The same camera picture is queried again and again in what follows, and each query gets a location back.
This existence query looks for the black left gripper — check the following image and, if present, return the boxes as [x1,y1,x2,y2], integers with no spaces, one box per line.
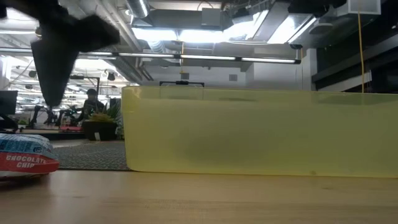
[0,0,121,108]

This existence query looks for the red blue chocolate chip bar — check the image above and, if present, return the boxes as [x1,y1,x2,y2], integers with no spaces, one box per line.
[0,133,61,179]

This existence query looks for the person at background table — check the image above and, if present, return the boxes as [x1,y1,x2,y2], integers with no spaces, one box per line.
[73,88,106,124]

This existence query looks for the black background robot arms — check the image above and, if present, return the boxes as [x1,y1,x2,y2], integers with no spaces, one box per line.
[27,104,78,128]

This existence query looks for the green leafy plant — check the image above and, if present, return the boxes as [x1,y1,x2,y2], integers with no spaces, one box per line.
[88,101,126,140]

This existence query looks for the pink tray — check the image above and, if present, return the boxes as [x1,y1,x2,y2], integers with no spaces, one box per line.
[58,124,83,132]

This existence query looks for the black planter box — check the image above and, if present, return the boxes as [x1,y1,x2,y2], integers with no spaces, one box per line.
[81,120,119,142]

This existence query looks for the dark background desk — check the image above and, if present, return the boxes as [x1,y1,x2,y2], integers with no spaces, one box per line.
[0,128,87,141]

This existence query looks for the grey patterned rug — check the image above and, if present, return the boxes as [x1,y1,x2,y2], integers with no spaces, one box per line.
[50,141,131,172]

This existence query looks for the long overhead light bar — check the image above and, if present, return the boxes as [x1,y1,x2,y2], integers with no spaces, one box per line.
[0,47,302,65]

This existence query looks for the translucent yellow plastic bin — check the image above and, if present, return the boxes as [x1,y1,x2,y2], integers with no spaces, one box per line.
[121,85,398,179]

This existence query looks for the white ceiling vent box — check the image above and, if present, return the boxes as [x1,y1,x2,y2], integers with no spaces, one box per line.
[336,0,382,17]

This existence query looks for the tall black metal frame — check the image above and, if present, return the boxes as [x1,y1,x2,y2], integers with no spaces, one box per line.
[69,74,101,108]

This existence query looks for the round silver air duct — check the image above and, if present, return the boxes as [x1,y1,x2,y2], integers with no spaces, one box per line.
[125,0,150,19]

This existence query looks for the black low frame bar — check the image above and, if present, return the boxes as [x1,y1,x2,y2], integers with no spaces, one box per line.
[159,80,205,88]

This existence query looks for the yellow hanging cable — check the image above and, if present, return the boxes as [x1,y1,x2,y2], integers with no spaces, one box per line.
[357,0,365,94]

